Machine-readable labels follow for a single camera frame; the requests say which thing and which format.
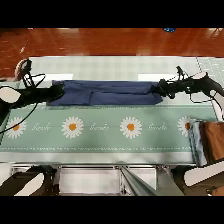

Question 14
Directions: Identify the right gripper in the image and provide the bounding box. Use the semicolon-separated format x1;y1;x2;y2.
157;78;178;100

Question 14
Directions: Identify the blue garment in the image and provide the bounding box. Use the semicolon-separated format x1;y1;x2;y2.
46;79;165;107

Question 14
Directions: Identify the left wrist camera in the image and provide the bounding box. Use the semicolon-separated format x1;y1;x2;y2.
22;58;34;88

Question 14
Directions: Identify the brown garment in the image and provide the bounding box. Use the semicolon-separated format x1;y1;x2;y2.
199;120;224;165

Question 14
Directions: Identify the black cable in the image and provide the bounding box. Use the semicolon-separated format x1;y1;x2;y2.
0;101;39;135
188;90;215;105

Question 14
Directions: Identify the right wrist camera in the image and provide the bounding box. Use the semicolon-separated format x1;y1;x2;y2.
175;65;186;82

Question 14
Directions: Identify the silver frame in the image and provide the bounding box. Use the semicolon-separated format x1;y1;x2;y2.
0;162;188;197

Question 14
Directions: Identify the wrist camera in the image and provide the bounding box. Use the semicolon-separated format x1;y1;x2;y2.
22;58;34;88
175;65;186;82

